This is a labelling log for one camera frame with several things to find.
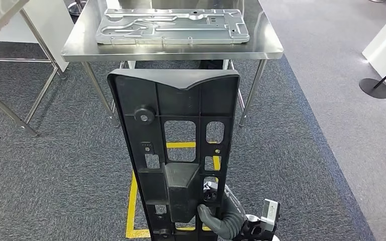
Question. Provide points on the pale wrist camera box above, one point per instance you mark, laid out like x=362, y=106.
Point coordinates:
x=270, y=213

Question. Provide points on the chrome stanchion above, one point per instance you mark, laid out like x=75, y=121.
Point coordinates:
x=76, y=8

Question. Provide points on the black plastic plate holder part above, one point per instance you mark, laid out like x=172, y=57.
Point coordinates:
x=133, y=89

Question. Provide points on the white partition panel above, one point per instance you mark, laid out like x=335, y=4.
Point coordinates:
x=53, y=33

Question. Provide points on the grooved aluminium plate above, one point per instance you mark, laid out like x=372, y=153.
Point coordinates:
x=179, y=33

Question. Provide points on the stainless steel table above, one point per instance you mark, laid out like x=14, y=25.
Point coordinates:
x=0, y=13

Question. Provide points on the stainless steel workbench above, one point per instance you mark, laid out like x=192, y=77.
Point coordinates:
x=166, y=51

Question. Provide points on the yellow floor tape square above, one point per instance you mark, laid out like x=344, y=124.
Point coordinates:
x=133, y=199

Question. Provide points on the black stanchion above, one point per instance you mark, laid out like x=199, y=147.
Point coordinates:
x=374, y=88

